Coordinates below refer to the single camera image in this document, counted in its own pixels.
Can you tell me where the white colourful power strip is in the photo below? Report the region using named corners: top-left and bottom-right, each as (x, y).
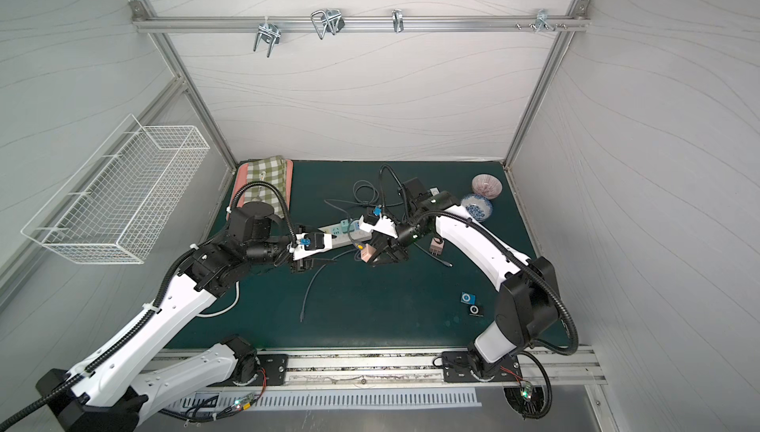
top-left (320, 219), bottom-right (372, 249)

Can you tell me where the teal USB charger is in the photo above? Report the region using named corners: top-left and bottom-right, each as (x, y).
top-left (338, 219), bottom-right (355, 238)

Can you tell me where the pink charger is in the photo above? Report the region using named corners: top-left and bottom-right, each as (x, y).
top-left (429, 237), bottom-right (445, 256)
top-left (360, 244), bottom-right (376, 263)

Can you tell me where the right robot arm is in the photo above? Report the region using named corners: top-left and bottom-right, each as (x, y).
top-left (360, 179), bottom-right (580, 380)

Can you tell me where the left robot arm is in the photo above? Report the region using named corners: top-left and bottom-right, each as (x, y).
top-left (1, 181), bottom-right (334, 431)

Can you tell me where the blue patterned bowl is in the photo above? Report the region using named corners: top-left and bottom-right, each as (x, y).
top-left (461, 194), bottom-right (494, 222)

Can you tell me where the pink tray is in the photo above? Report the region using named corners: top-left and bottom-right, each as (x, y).
top-left (233, 158), bottom-right (294, 208)

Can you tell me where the green checkered cloth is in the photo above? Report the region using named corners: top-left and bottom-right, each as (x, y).
top-left (239, 156), bottom-right (289, 217)

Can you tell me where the blue mp3 player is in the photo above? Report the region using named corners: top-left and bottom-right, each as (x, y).
top-left (460, 293), bottom-right (476, 305)

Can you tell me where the pink striped bowl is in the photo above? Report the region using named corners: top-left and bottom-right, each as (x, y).
top-left (471, 174), bottom-right (503, 200)

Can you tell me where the metal crossbar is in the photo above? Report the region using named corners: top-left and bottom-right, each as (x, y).
top-left (133, 10), bottom-right (591, 35)

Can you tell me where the white power strip cord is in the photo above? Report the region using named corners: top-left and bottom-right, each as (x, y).
top-left (195, 282), bottom-right (241, 319)

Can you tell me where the white wire basket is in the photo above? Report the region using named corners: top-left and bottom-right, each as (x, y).
top-left (21, 114), bottom-right (210, 265)

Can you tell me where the aluminium front rail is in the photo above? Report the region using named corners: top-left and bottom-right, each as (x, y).
top-left (258, 346), bottom-right (608, 390)

